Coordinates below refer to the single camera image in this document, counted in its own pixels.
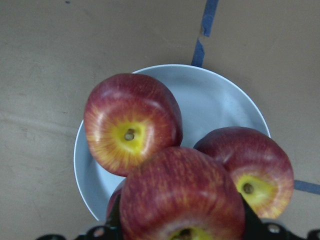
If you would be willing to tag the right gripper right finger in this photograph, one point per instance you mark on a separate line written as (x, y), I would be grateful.
(254, 228)

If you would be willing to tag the red apple on plate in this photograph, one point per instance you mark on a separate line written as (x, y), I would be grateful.
(113, 199)
(127, 118)
(260, 169)

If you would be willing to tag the light blue plate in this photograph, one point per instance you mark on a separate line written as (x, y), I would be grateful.
(207, 101)

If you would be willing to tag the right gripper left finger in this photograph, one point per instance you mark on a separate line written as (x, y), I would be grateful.
(113, 223)

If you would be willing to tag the yellow red apple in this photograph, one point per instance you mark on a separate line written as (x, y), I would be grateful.
(181, 193)

